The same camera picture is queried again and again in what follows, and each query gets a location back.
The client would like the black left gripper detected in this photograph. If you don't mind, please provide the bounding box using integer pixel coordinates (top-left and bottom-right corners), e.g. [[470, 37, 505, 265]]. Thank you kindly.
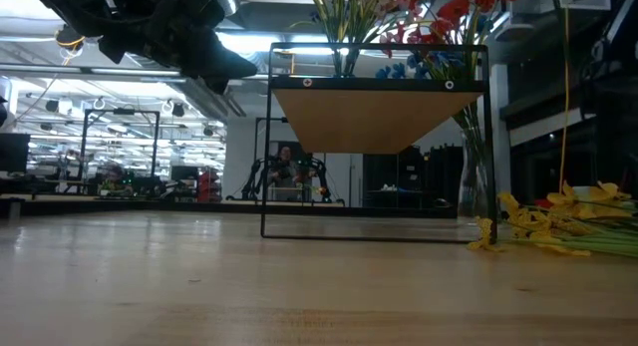
[[97, 0, 259, 96]]

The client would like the blue glass vase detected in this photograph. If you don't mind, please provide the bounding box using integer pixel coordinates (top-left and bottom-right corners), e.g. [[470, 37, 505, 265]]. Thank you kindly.
[[331, 49, 360, 78]]

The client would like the purple artificial flower stem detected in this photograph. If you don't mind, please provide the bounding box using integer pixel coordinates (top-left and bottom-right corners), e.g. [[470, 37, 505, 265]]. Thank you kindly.
[[298, 0, 378, 78]]

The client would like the pink artificial flower stem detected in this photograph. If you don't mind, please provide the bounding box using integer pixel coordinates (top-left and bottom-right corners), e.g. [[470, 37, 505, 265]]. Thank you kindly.
[[368, 0, 425, 58]]

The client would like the yellow artificial flower stem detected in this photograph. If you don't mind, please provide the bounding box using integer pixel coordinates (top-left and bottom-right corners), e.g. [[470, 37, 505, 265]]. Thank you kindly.
[[467, 179, 638, 260]]

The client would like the red tool cart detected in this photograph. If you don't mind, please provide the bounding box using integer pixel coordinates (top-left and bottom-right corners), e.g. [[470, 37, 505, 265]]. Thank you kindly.
[[197, 169, 220, 202]]

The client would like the person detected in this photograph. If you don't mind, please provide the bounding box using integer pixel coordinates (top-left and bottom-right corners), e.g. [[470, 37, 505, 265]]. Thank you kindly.
[[268, 145, 305, 202], [102, 165, 134, 195]]

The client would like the black cabinet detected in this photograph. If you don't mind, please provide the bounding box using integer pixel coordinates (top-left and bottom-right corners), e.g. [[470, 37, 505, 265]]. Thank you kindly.
[[362, 146, 425, 207]]

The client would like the black monitor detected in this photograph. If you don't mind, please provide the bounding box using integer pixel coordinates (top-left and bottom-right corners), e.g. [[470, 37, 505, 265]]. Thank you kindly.
[[0, 133, 31, 173]]

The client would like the clear glass vase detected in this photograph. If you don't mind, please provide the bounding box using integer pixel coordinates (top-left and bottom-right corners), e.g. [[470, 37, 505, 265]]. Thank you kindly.
[[457, 104, 500, 221]]

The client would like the black background rig frame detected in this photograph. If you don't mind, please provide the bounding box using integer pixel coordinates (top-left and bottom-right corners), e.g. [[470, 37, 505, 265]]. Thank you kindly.
[[78, 108, 160, 182]]

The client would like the black aluminium rig frame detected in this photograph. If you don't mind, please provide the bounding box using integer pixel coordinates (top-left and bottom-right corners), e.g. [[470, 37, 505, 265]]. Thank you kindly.
[[0, 198, 463, 220]]

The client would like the wooden shelf with black frame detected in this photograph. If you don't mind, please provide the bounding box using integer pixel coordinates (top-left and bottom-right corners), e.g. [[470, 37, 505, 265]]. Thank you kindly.
[[260, 41, 498, 245]]

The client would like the yellow hanging cable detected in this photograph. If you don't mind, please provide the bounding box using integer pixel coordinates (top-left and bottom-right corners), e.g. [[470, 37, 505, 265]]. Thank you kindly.
[[558, 6, 570, 195]]

